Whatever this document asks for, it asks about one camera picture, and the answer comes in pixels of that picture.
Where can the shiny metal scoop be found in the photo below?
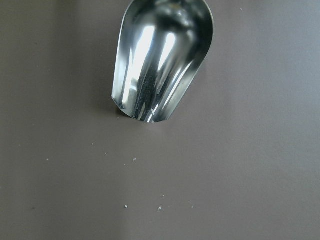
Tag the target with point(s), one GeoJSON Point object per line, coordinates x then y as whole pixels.
{"type": "Point", "coordinates": [161, 46]}

